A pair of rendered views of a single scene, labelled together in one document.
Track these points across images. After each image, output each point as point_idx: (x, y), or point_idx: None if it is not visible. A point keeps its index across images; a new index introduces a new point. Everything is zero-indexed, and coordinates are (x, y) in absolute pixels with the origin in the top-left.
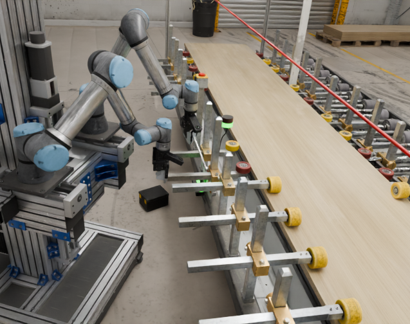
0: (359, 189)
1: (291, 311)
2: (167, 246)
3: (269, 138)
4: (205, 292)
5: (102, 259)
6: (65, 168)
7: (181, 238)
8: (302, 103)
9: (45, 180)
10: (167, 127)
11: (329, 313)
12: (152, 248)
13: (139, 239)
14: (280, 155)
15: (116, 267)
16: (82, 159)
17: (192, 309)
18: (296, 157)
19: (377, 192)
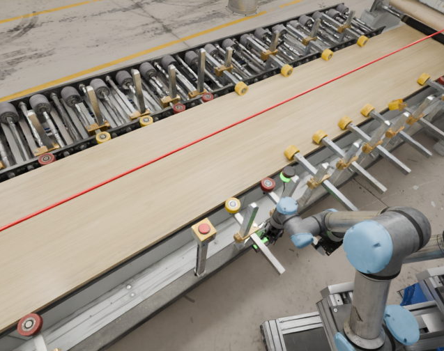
0: (247, 111)
1: (392, 125)
2: (230, 314)
3: (196, 176)
4: (261, 257)
5: (313, 340)
6: None
7: (212, 306)
8: (67, 164)
9: None
10: None
11: (379, 113)
12: (240, 326)
13: (272, 320)
14: (228, 161)
15: (315, 317)
16: None
17: (279, 259)
18: (222, 150)
19: (242, 102)
